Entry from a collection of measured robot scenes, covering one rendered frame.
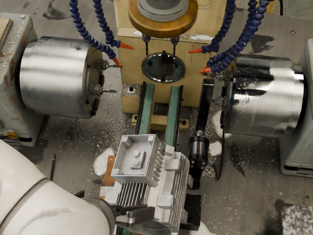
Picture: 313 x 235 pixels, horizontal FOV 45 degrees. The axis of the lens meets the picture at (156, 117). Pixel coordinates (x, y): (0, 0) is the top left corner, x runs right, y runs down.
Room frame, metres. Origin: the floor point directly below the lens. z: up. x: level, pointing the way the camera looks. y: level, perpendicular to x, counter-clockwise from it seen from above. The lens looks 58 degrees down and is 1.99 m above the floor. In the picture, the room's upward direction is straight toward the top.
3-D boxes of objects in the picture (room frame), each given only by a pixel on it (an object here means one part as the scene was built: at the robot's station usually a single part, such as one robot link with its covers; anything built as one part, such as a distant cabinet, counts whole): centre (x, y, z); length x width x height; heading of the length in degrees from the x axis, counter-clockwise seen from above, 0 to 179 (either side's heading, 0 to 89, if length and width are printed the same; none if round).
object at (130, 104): (0.80, 0.09, 0.86); 0.07 x 0.06 x 0.12; 83
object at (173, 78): (0.81, -0.02, 1.02); 0.15 x 0.02 x 0.15; 83
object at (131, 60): (0.88, -0.03, 0.97); 0.30 x 0.11 x 0.34; 83
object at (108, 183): (0.50, 0.16, 0.80); 0.21 x 0.05 x 0.01; 178
